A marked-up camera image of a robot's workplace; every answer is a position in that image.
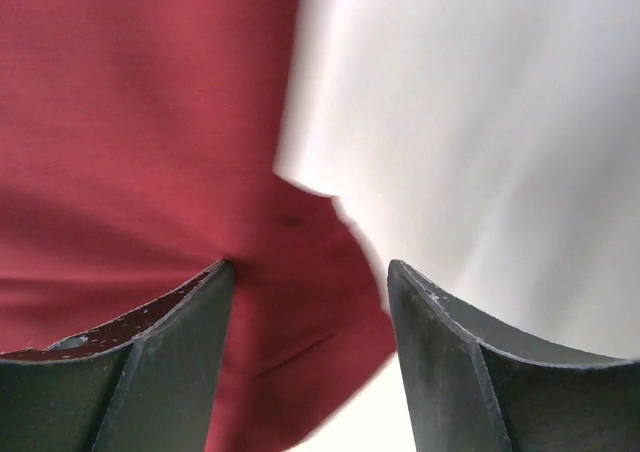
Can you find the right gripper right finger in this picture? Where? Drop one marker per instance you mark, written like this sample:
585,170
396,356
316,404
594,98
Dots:
475,383

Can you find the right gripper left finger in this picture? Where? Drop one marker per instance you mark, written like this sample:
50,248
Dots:
143,382

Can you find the dark red t shirt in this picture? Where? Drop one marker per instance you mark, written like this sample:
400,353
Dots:
137,146

